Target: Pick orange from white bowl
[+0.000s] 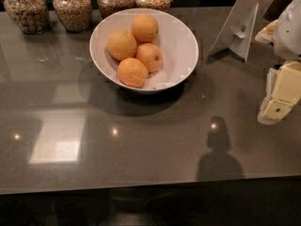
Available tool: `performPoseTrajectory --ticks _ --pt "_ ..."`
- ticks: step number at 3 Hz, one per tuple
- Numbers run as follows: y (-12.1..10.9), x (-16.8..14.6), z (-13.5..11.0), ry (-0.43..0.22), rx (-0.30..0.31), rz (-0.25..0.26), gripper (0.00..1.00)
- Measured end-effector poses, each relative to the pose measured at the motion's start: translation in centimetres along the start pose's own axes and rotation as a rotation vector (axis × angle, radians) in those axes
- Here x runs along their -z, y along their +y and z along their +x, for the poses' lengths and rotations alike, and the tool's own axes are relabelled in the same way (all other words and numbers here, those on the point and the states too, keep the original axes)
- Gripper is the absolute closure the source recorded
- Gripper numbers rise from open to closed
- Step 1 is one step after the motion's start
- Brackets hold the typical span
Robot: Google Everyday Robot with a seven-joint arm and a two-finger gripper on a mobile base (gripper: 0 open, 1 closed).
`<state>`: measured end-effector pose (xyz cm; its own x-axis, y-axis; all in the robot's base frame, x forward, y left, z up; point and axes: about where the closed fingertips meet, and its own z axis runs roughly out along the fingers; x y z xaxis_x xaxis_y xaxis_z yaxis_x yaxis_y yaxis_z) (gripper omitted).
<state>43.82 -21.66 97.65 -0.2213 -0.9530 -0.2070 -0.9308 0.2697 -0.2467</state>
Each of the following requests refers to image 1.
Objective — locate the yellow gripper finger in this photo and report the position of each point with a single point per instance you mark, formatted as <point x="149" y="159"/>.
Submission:
<point x="266" y="35"/>

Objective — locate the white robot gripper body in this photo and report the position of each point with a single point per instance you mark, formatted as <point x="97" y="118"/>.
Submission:
<point x="290" y="35"/>

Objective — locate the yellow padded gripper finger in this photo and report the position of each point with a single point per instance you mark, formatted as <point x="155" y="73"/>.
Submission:
<point x="283" y="92"/>

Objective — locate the white ceramic bowl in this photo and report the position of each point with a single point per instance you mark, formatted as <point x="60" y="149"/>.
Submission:
<point x="176" y="41"/>

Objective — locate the right orange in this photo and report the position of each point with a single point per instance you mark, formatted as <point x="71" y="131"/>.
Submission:
<point x="150" y="55"/>

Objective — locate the orange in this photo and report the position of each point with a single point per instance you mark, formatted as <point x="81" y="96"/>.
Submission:
<point x="150" y="55"/>
<point x="121" y="44"/>
<point x="144" y="27"/>
<point x="132" y="72"/>

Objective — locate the top orange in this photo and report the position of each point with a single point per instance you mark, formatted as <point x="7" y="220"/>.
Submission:
<point x="144" y="27"/>

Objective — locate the front orange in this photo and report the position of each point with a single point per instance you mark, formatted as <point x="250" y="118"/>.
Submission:
<point x="132" y="72"/>

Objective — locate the left orange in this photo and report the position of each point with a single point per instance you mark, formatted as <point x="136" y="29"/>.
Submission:
<point x="121" y="44"/>

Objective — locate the white standing sign holder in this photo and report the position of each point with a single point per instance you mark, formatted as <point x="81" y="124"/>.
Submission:
<point x="237" y="32"/>

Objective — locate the dark drink glass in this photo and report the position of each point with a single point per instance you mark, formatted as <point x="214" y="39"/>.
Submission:
<point x="275" y="9"/>

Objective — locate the leftmost glass cereal jar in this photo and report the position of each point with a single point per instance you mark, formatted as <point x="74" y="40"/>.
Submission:
<point x="31" y="16"/>

